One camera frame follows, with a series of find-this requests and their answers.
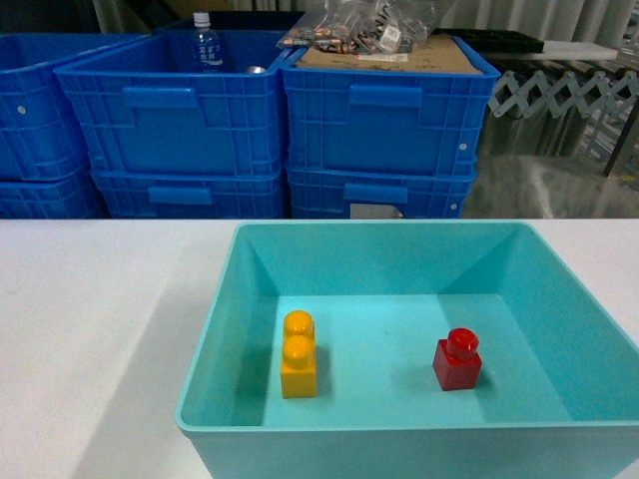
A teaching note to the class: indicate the red one-stud block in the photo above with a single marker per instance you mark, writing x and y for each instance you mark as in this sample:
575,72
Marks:
456,362

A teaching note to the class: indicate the yellow two-stud block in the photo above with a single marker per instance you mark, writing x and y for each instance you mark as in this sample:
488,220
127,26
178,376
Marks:
299,363

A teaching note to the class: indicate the blue crate lower right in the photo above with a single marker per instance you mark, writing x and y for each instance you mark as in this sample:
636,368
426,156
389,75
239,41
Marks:
330,194

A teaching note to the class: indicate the blue crate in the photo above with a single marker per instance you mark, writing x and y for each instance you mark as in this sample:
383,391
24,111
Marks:
143,108
419,117
41,139
73,197
155,196
330,194

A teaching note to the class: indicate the teal plastic bin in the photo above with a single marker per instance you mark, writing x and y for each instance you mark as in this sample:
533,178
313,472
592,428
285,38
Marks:
556,397

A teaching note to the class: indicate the blue crate upper right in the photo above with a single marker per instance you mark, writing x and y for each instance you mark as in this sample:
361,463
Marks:
419,117

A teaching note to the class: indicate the metal can top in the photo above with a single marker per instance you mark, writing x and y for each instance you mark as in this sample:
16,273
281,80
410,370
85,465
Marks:
256,70

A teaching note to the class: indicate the blue crate lower middle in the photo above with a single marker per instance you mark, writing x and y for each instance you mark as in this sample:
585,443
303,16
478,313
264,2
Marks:
155,196

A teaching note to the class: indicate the clear bag of parts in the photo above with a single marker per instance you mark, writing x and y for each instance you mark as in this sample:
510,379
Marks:
362,27

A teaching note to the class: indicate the clear water bottle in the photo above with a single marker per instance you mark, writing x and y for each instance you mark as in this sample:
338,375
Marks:
206,45

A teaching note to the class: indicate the blue crate upper middle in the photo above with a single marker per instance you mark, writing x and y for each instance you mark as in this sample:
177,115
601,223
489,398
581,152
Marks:
143,108

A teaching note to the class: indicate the brown cardboard sheet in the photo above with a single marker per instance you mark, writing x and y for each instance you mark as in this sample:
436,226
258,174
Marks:
389,61

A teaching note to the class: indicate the blue crate lower left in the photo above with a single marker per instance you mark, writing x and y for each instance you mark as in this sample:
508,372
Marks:
73,197

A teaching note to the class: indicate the black tray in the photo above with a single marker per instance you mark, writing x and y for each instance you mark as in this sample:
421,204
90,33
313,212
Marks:
495,41

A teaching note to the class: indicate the blue crate upper left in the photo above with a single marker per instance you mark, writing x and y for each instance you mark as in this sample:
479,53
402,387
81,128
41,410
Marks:
41,139

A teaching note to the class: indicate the expandable roller conveyor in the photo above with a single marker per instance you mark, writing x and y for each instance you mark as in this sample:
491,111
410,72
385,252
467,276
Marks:
527,97

